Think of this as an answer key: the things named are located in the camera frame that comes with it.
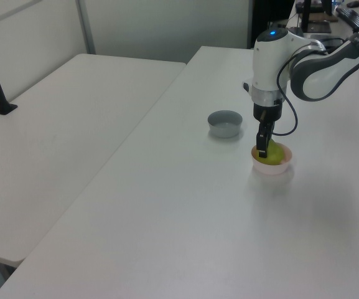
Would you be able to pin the brown desk pad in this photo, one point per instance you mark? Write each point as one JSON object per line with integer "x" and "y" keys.
{"x": 323, "y": 17}

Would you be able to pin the pink plastic bowl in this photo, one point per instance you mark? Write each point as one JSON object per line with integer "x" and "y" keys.
{"x": 272, "y": 169}

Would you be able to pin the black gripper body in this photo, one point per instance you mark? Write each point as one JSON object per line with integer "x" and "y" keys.
{"x": 267, "y": 112}

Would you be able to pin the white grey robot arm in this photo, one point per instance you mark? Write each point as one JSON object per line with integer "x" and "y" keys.
{"x": 271, "y": 62}

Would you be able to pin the grey plastic bowl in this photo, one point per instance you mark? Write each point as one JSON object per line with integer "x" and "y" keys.
{"x": 225, "y": 126}

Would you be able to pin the black computer keyboard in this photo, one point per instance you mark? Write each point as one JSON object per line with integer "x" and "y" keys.
{"x": 351, "y": 17}

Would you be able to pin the black computer mouse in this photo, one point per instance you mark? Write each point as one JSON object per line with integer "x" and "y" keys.
{"x": 353, "y": 4}

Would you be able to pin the green yellow pear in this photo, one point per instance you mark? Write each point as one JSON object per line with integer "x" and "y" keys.
{"x": 274, "y": 155}

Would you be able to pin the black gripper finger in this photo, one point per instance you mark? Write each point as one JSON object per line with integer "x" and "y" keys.
{"x": 271, "y": 129}
{"x": 262, "y": 140}

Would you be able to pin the black monitor stand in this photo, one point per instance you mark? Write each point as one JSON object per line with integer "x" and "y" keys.
{"x": 317, "y": 27}

